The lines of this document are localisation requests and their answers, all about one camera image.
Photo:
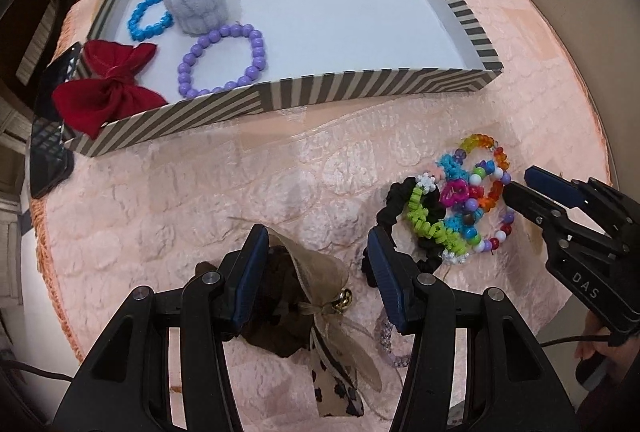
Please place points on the red fabric bow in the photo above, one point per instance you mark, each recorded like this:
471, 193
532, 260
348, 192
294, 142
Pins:
112, 93

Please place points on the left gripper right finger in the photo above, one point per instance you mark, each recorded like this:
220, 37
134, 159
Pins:
510, 383

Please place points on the black scrunchie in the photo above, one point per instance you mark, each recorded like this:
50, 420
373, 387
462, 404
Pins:
396, 200

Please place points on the right hand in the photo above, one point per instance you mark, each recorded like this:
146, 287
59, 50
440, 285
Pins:
621, 357

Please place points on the brown scrunchie with bow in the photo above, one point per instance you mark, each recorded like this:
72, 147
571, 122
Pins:
283, 298

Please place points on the pink quilted table cover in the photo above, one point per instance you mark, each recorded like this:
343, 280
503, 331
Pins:
145, 215

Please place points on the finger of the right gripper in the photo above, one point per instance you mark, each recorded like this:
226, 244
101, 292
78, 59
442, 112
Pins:
565, 192
546, 214

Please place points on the striped white tray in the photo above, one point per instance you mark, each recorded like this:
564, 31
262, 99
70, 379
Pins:
317, 51

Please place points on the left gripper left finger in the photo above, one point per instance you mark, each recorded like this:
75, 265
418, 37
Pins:
123, 383

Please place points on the black smartphone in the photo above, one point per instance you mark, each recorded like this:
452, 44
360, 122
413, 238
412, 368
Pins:
50, 162

